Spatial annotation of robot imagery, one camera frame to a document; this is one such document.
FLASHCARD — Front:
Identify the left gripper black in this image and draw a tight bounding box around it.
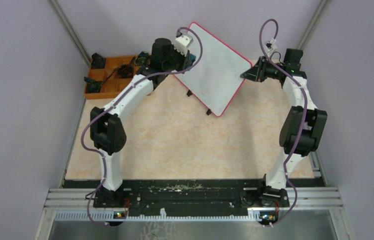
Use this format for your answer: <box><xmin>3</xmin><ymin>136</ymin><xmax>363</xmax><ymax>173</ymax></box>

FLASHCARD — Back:
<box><xmin>163</xmin><ymin>44</ymin><xmax>191</xmax><ymax>74</ymax></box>

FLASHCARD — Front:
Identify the whiteboard with pink frame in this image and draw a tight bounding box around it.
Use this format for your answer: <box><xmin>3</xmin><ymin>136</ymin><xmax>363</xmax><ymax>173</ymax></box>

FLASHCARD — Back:
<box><xmin>176</xmin><ymin>21</ymin><xmax>253</xmax><ymax>117</ymax></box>

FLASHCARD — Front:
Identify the blue whiteboard eraser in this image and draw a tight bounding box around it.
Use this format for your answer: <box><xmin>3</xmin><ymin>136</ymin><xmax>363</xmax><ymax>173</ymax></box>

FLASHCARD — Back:
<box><xmin>188</xmin><ymin>54</ymin><xmax>196</xmax><ymax>66</ymax></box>

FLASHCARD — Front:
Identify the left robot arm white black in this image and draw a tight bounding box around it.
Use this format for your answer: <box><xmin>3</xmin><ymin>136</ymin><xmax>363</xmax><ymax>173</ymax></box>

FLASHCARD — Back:
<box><xmin>87</xmin><ymin>35</ymin><xmax>197</xmax><ymax>209</ymax></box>

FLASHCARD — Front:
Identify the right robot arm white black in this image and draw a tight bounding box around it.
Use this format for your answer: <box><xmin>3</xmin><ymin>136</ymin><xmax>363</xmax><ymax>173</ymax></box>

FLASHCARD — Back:
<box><xmin>240</xmin><ymin>48</ymin><xmax>328</xmax><ymax>207</ymax></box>

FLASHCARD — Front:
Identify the green yellow item in tray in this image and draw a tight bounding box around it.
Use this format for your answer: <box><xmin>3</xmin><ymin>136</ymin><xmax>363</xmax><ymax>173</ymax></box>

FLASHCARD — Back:
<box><xmin>134</xmin><ymin>51</ymin><xmax>150</xmax><ymax>66</ymax></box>

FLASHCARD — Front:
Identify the orange wooden compartment tray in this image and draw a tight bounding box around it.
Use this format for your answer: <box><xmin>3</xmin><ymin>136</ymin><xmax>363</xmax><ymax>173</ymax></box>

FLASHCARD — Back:
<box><xmin>84</xmin><ymin>55</ymin><xmax>140</xmax><ymax>100</ymax></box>

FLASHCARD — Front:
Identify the black item tray top-left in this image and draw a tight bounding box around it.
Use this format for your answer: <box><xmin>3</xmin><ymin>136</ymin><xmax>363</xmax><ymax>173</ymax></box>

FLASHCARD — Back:
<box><xmin>90</xmin><ymin>53</ymin><xmax>106</xmax><ymax>70</ymax></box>

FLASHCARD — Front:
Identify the black green item tray left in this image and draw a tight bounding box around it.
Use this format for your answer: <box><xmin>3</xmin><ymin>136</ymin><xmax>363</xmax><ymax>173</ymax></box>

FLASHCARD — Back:
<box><xmin>84</xmin><ymin>77</ymin><xmax>102</xmax><ymax>93</ymax></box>

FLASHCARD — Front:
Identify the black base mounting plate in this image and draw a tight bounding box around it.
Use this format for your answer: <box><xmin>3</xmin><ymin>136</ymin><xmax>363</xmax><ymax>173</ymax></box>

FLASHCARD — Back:
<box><xmin>62</xmin><ymin>178</ymin><xmax>325</xmax><ymax>220</ymax></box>

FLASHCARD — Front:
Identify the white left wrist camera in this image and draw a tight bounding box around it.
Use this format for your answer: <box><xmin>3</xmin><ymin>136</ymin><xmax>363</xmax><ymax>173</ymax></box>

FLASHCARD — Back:
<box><xmin>173</xmin><ymin>34</ymin><xmax>193</xmax><ymax>56</ymax></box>

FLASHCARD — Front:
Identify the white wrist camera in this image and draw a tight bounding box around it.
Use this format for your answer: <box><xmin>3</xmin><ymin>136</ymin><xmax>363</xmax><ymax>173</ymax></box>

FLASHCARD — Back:
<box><xmin>264</xmin><ymin>38</ymin><xmax>278</xmax><ymax>52</ymax></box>
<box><xmin>173</xmin><ymin>34</ymin><xmax>193</xmax><ymax>56</ymax></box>

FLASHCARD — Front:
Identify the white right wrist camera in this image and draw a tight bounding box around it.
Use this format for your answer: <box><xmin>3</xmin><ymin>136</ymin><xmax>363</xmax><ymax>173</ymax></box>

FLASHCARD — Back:
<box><xmin>264</xmin><ymin>38</ymin><xmax>278</xmax><ymax>52</ymax></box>

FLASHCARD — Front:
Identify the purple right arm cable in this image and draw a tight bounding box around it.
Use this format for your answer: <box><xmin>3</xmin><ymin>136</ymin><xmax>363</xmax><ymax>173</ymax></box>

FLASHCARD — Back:
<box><xmin>259</xmin><ymin>18</ymin><xmax>308</xmax><ymax>228</ymax></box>

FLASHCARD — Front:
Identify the black coiled cable in tray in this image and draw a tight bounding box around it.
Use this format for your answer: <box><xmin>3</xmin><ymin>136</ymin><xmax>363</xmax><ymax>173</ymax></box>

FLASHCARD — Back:
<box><xmin>100</xmin><ymin>64</ymin><xmax>136</xmax><ymax>84</ymax></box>

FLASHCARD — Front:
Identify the aluminium frame rail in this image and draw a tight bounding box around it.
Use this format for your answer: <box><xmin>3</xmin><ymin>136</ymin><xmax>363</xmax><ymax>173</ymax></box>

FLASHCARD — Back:
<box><xmin>35</xmin><ymin>187</ymin><xmax>354</xmax><ymax>240</ymax></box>

